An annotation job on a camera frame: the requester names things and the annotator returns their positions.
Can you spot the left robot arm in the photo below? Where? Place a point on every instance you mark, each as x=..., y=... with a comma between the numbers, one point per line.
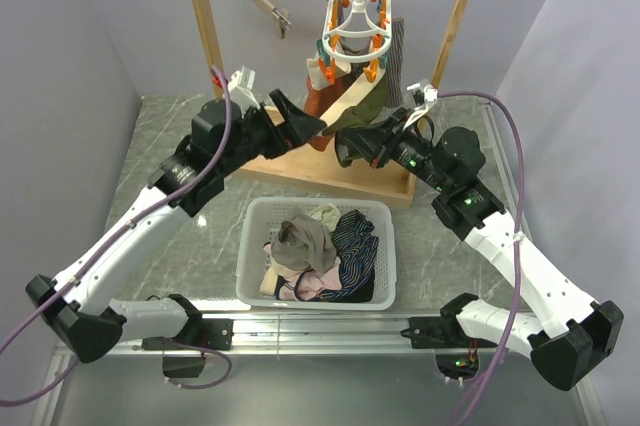
x=78, y=304

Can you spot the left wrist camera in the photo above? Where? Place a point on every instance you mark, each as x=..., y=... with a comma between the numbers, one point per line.
x=240, y=86

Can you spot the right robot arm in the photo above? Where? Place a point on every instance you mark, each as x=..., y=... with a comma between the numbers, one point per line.
x=567, y=333

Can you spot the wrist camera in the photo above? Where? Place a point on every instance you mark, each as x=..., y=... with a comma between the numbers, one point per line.
x=240, y=86
x=425, y=97

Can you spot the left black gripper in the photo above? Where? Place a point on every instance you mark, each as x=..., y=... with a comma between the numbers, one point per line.
x=298, y=128

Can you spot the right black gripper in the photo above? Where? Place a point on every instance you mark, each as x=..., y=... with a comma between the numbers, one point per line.
x=369, y=141

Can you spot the pink underwear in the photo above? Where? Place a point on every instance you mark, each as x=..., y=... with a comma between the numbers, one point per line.
x=288, y=285

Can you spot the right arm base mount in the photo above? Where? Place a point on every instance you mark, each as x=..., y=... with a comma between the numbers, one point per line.
x=456, y=354

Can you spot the dark striped underwear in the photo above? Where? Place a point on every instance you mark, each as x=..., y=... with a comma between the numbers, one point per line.
x=357, y=248

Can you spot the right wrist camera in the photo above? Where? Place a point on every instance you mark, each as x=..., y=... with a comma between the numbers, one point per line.
x=425, y=97

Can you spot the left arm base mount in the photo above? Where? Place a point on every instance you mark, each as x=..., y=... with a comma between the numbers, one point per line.
x=185, y=356

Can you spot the white plastic laundry basket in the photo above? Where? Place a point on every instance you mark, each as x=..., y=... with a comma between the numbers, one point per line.
x=262, y=222

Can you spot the white round clip hanger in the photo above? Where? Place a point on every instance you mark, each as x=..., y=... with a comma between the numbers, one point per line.
x=355, y=32

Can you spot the orange white underwear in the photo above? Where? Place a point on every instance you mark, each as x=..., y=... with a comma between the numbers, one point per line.
x=324, y=96

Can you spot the beige underwear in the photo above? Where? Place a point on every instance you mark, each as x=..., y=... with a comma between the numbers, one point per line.
x=302, y=243

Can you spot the olive green underwear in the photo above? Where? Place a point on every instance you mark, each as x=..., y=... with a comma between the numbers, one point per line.
x=358, y=106

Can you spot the grey striped underwear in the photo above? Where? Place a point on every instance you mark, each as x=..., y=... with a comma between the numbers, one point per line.
x=392, y=62

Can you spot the pale yellow underwear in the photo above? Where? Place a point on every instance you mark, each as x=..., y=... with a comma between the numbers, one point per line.
x=327, y=214

